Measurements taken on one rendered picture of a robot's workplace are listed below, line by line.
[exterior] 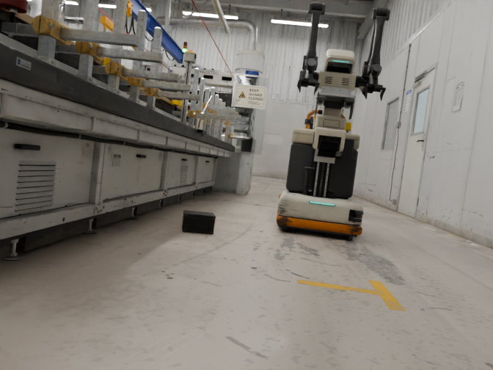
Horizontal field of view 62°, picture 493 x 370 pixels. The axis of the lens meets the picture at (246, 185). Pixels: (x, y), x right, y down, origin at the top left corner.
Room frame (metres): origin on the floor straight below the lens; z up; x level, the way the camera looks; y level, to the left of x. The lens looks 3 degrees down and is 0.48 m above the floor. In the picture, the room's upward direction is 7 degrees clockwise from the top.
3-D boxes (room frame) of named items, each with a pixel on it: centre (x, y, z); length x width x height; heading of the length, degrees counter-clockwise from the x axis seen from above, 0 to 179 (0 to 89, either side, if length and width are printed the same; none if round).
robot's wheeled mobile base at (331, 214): (3.32, -0.59, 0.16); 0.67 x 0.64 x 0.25; 175
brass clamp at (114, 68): (1.79, 0.61, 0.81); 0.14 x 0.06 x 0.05; 175
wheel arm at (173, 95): (2.30, 0.52, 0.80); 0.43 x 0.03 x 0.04; 85
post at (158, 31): (2.27, 0.57, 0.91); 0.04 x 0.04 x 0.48; 85
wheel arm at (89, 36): (1.31, 0.60, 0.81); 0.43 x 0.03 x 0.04; 85
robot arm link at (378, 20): (2.83, -0.77, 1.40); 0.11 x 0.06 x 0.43; 85
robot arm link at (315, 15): (2.87, -0.34, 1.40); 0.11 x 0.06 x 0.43; 86
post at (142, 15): (2.02, 0.60, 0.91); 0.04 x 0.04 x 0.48; 85
